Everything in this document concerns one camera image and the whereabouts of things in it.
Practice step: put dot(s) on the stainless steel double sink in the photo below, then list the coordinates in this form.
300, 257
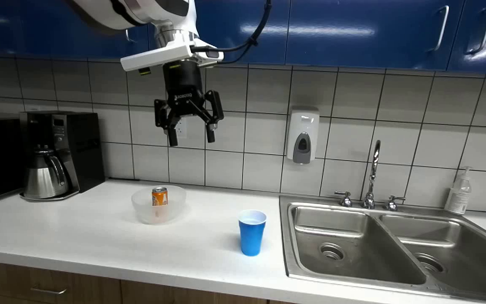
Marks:
411, 250

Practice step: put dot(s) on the steel coffee carafe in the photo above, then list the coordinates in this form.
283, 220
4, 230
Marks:
47, 176

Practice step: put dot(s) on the white wall soap dispenser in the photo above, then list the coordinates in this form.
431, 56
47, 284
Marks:
303, 135

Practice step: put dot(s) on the blue upper cabinets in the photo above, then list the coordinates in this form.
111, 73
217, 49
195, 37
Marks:
376, 34

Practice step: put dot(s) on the wooden lower drawers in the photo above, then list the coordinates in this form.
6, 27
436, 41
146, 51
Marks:
36, 286

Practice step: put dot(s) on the blue plastic cup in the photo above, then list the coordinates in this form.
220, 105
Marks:
252, 226

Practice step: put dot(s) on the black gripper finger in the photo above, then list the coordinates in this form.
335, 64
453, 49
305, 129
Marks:
166, 118
212, 110

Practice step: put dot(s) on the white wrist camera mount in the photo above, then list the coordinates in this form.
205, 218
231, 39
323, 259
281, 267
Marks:
200, 51

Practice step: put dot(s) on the clear plastic bowl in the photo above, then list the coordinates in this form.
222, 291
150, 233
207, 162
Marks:
153, 215

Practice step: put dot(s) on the orange fanta can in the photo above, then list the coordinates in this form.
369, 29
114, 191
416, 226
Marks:
160, 196

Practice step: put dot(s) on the black coffee maker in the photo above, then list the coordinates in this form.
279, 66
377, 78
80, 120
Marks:
75, 137

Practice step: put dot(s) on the clear soap bottle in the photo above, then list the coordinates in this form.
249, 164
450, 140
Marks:
460, 193

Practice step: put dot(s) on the chrome sink faucet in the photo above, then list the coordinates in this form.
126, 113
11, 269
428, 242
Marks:
369, 199

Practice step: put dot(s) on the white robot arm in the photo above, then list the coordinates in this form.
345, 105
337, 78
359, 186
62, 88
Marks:
175, 20

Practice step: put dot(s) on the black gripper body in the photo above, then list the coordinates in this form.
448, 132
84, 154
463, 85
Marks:
185, 88

